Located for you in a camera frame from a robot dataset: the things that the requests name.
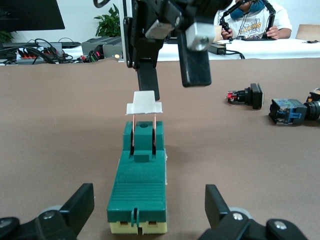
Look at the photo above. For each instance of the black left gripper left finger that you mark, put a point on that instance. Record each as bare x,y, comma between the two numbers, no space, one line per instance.
80,207

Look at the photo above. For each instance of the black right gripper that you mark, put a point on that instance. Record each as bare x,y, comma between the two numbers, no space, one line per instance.
175,10

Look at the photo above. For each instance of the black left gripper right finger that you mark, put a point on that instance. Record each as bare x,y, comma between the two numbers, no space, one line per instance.
217,207

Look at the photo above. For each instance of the green terminal block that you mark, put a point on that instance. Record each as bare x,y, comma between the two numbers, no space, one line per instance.
140,190

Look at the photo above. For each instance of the person's right hand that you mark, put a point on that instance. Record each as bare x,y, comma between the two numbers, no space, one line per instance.
228,32

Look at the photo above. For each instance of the person's left hand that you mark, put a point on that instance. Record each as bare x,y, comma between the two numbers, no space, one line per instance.
273,32

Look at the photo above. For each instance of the black power adapter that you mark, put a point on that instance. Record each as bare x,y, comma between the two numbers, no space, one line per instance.
217,48

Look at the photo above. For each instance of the black electronics box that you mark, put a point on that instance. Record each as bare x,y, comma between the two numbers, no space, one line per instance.
110,46

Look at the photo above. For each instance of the large green potted plant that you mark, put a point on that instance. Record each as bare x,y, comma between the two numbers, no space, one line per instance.
108,23

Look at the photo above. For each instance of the black square button red terminals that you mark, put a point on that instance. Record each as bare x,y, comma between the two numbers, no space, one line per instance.
255,96

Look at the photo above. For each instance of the brown paper table cover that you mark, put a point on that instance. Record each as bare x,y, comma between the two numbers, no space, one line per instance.
50,125

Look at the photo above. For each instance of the person in white shirt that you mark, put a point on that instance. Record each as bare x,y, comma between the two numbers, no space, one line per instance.
255,25

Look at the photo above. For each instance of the white background table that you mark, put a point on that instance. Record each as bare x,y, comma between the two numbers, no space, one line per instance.
275,48

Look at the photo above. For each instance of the green push button blue block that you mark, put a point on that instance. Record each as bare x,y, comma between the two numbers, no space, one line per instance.
285,111

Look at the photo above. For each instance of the grey power strip orange plugs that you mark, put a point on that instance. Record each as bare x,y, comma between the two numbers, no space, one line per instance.
53,47
27,53

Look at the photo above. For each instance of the brown cardboard panel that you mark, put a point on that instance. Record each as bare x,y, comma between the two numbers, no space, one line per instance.
310,32

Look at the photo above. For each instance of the black computer monitor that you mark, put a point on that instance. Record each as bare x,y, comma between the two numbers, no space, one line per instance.
30,15

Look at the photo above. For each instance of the small green plant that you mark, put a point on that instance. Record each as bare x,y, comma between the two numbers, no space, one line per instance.
6,36

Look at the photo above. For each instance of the aluminium camera post with bracket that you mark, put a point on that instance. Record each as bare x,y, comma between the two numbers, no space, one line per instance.
120,59

